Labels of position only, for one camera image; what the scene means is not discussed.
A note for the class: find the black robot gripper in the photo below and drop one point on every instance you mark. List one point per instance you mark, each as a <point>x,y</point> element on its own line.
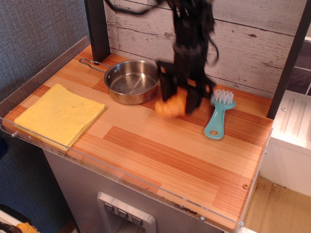
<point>187,71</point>

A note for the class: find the orange plastic croissant toy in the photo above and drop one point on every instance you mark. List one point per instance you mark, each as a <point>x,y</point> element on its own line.
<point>175,106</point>

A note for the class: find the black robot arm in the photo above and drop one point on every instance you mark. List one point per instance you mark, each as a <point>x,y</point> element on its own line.
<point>193,22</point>

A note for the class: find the yellow folded cloth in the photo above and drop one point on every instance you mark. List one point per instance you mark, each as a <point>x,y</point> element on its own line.
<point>59,117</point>

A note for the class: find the teal brush white bristles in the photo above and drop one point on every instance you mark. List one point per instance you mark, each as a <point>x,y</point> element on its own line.
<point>222,100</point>

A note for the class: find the clear acrylic edge guard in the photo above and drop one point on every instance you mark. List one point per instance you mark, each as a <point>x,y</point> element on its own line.
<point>173,161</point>

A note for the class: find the silver dispenser button panel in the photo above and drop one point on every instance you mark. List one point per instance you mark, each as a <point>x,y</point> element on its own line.
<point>121,217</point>

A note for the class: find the orange object bottom left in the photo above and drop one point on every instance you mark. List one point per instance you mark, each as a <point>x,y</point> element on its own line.
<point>27,228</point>

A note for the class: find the steel pan with handle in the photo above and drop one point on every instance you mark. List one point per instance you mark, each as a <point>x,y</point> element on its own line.
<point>129,82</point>

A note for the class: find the dark left shelf post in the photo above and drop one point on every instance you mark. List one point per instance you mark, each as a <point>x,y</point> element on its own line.
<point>97,27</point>

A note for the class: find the dark shelf post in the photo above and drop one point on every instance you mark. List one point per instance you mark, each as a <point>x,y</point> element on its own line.
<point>97,27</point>
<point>291,60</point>

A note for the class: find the dark right shelf post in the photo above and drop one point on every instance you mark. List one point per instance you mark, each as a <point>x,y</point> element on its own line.
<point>291,60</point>

